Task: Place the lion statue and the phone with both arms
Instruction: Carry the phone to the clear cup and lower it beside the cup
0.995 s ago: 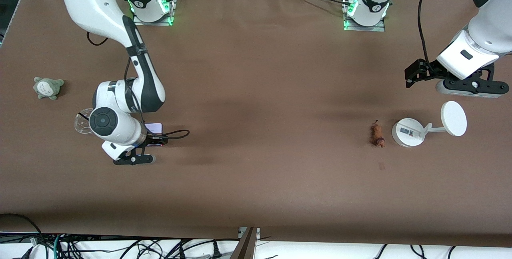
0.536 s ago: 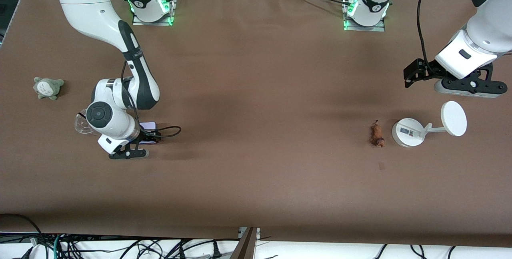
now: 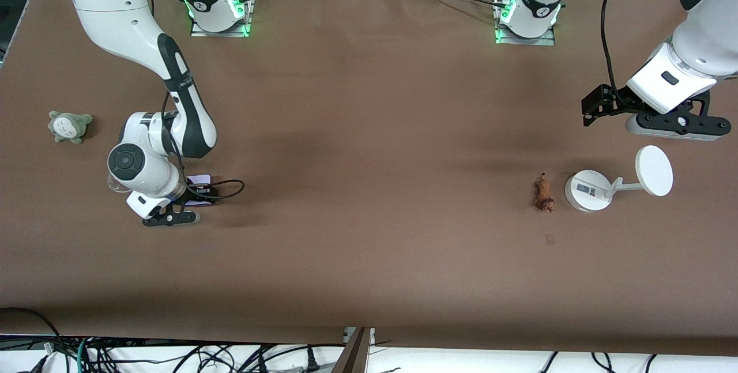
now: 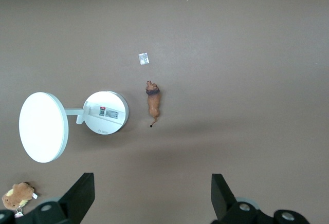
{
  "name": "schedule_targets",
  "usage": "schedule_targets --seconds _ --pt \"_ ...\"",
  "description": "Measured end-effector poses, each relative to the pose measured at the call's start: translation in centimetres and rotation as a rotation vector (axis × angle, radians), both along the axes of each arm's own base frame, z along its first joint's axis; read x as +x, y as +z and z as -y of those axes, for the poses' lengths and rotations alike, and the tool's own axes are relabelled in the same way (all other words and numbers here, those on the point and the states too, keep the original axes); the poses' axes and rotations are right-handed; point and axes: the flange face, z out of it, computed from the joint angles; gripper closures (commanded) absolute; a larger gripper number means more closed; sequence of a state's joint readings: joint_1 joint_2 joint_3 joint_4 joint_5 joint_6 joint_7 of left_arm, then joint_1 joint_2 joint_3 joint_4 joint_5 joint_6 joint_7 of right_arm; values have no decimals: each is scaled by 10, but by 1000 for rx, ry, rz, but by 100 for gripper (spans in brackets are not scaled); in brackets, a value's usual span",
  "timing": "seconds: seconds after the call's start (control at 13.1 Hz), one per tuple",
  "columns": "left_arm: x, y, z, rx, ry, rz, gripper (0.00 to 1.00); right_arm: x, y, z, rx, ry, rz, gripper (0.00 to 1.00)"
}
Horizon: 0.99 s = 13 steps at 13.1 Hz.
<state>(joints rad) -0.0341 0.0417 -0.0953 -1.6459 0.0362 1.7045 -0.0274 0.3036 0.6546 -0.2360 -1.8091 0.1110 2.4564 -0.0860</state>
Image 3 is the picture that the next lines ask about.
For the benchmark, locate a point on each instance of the brown table cover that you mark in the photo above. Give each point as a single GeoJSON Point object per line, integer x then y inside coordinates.
{"type": "Point", "coordinates": [403, 102]}

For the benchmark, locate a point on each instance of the green grey plush toy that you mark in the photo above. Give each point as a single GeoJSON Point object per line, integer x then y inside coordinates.
{"type": "Point", "coordinates": [69, 126]}

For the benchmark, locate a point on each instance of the clear plastic cup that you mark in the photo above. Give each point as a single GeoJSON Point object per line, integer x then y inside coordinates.
{"type": "Point", "coordinates": [113, 184]}

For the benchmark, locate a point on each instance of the grey table support beam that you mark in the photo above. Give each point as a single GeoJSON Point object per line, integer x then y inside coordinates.
{"type": "Point", "coordinates": [354, 353]}

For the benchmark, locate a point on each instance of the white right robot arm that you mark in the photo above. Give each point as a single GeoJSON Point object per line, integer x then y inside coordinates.
{"type": "Point", "coordinates": [138, 33]}

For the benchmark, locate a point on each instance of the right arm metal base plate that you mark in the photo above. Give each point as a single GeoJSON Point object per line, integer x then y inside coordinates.
{"type": "Point", "coordinates": [230, 33]}

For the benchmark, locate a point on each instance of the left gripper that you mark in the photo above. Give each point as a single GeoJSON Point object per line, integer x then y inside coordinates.
{"type": "Point", "coordinates": [612, 104]}

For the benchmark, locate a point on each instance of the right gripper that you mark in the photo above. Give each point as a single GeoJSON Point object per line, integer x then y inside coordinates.
{"type": "Point", "coordinates": [196, 192]}

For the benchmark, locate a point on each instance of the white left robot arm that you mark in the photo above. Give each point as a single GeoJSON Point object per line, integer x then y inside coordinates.
{"type": "Point", "coordinates": [706, 27]}

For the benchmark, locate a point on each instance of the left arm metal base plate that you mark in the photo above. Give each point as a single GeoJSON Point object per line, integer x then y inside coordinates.
{"type": "Point", "coordinates": [548, 41]}

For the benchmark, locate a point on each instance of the brown lion statue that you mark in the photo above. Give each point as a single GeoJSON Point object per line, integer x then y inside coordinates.
{"type": "Point", "coordinates": [543, 194]}

